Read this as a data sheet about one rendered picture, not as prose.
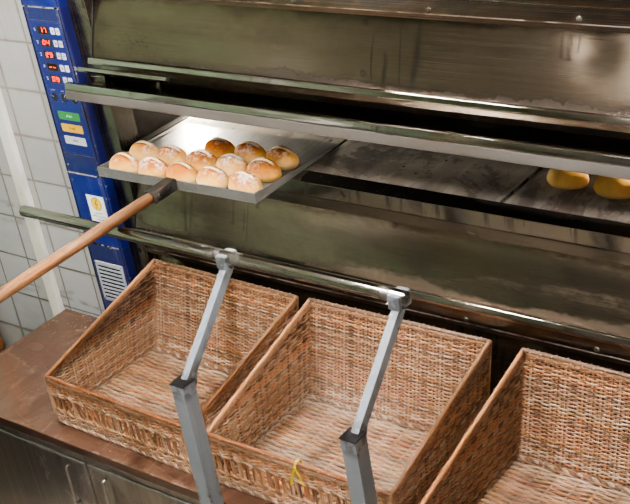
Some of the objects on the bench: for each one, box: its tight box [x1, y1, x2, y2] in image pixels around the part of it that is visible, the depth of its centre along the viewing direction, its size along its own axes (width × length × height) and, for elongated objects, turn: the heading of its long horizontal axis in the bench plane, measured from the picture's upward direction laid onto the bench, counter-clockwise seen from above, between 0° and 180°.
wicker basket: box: [206, 298, 492, 504], centre depth 304 cm, size 49×56×28 cm
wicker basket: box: [43, 259, 299, 475], centre depth 339 cm, size 49×56×28 cm
